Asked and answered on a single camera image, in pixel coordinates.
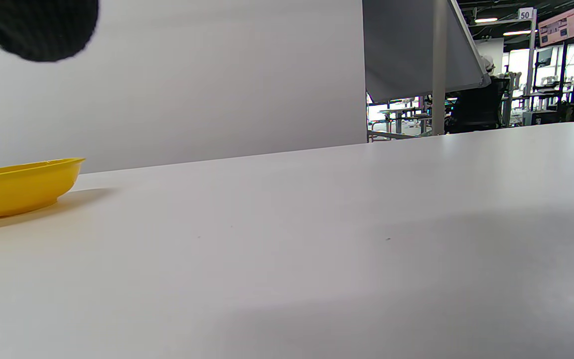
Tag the white number sign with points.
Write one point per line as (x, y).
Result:
(525, 14)

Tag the white backdrop board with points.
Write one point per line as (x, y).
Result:
(192, 75)

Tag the grey leaning panel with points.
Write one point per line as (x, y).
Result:
(396, 50)

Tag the person's right hand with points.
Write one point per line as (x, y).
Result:
(38, 25)

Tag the pink hanging sign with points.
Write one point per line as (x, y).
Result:
(558, 27)

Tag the yellow plastic bowl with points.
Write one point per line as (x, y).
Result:
(18, 189)

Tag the white metal support frame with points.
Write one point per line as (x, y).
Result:
(439, 65)

